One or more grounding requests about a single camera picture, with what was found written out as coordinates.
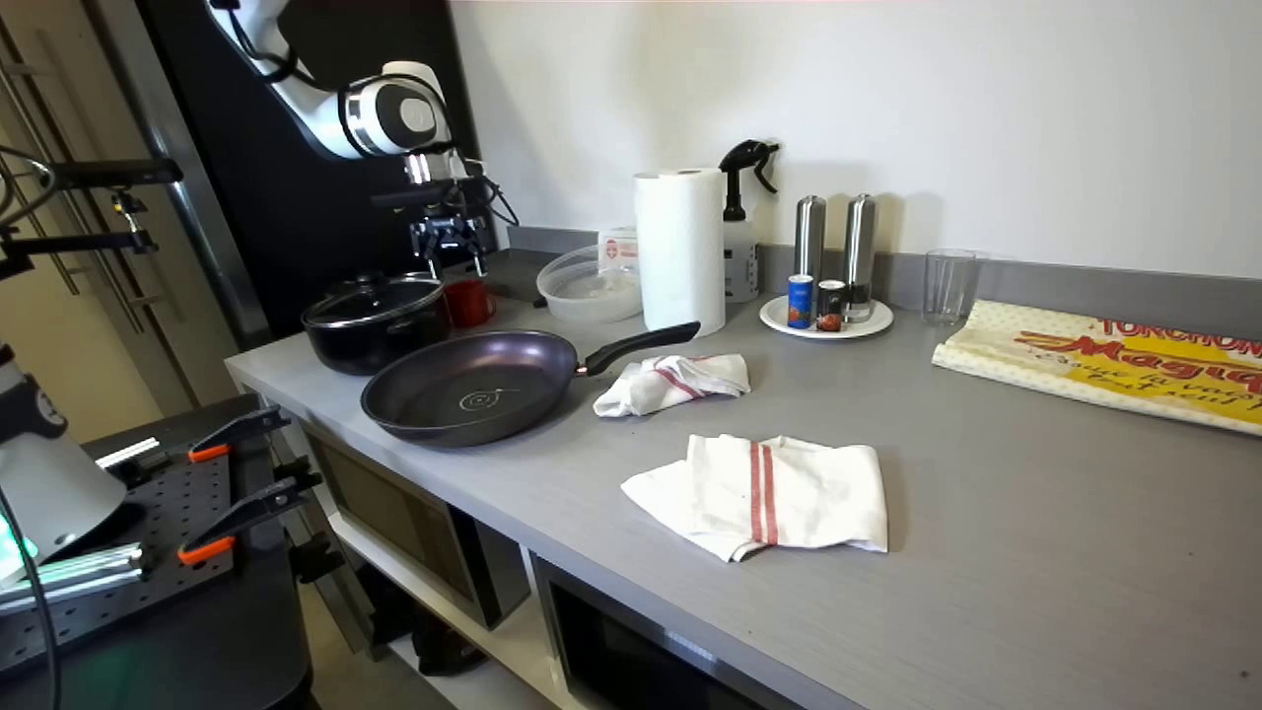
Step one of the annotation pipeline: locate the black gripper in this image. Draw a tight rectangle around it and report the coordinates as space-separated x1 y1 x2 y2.
397 178 502 286

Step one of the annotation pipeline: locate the glass lid with black knob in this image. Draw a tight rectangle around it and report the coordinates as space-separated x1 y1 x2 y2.
299 267 454 337

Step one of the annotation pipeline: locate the black pot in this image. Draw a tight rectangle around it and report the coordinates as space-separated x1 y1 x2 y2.
299 279 458 380

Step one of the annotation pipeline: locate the red cup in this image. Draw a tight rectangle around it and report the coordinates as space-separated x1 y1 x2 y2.
440 274 502 337

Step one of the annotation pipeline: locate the purple frying pan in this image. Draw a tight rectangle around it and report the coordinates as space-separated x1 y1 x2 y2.
354 317 705 450

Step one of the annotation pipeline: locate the clear plastic container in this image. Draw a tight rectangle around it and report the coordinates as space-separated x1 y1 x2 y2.
533 240 648 332

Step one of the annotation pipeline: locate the white paper towel roll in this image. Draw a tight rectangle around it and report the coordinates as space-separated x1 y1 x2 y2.
627 162 729 341

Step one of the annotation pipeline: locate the crumpled white red-striped towel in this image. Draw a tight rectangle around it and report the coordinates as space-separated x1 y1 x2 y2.
587 346 758 426

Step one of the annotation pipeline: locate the black under-counter appliance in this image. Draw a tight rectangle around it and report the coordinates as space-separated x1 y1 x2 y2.
529 558 801 710
305 421 533 636

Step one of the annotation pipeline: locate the black clamp with orange tip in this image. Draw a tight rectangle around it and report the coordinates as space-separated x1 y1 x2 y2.
180 401 297 470
170 453 327 574

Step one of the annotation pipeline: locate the spray bottle with black head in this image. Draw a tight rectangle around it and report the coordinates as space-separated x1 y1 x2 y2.
712 135 784 311

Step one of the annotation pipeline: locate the blue spice jar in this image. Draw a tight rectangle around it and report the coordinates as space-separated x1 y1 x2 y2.
782 267 821 337

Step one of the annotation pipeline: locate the steel spice grinder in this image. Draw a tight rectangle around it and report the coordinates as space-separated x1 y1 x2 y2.
787 195 833 290
840 190 882 303

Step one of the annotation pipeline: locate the dark spice jar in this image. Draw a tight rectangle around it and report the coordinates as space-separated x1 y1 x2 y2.
811 274 851 337

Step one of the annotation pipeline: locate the folded white red-striped towel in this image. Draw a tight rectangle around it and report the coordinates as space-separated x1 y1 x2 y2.
619 430 895 567

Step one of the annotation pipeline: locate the small white plate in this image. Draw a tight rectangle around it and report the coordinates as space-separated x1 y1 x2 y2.
754 291 900 346

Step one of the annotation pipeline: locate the black robot table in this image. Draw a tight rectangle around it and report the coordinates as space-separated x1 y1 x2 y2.
0 392 327 710

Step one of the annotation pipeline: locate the clear drinking glass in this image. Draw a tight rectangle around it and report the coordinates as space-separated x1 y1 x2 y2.
920 249 987 332

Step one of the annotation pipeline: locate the black camera stand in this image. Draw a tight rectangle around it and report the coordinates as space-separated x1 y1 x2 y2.
0 139 189 286

